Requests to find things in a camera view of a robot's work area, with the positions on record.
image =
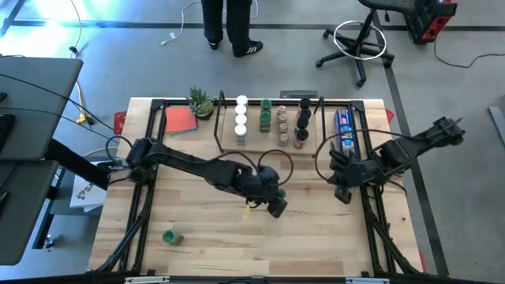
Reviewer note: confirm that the dark grey desk top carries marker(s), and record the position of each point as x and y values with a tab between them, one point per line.
35	118
23	221

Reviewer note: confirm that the black keyboard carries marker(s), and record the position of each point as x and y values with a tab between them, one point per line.
6	130

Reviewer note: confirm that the black slanted strut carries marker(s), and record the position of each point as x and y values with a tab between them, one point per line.
75	161

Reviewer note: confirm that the red and black toolbox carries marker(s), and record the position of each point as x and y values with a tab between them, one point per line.
428	17

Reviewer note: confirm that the yellow tag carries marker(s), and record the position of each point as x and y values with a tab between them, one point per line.
246	213

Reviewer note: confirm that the white mount bracket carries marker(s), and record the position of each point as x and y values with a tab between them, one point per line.
147	280
367	281

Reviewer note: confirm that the grey metal bracket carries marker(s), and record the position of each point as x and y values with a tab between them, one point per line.
298	94

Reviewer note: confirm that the wooden shelf black metal frame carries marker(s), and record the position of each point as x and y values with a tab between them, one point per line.
256	144

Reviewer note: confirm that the grey metal bar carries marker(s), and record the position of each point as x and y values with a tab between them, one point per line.
498	124

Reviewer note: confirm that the black metal rig frame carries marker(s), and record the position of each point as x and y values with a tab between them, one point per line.
264	102

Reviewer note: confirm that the green-filled black-lid spice bottle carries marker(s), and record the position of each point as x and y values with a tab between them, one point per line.
302	122

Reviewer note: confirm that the potted succulent plant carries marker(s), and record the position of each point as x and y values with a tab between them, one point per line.
202	106

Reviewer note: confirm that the small metal floor fixture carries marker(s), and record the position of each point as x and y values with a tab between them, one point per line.
48	241

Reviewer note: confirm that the long blue printed box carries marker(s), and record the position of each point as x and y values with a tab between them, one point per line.
344	126

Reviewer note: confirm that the person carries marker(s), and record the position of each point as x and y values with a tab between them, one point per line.
236	23

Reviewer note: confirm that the orange-filled black-lid spice bottle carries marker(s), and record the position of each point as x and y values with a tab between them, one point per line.
302	135

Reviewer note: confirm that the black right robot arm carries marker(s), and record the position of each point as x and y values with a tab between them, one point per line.
398	155

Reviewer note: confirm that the white printed carton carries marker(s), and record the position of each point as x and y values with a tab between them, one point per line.
84	195

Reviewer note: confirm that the green paper sheet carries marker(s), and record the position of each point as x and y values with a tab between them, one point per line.
185	133

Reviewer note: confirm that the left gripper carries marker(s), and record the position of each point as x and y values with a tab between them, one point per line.
266	183

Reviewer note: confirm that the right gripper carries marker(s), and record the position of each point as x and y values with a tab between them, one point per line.
341	167

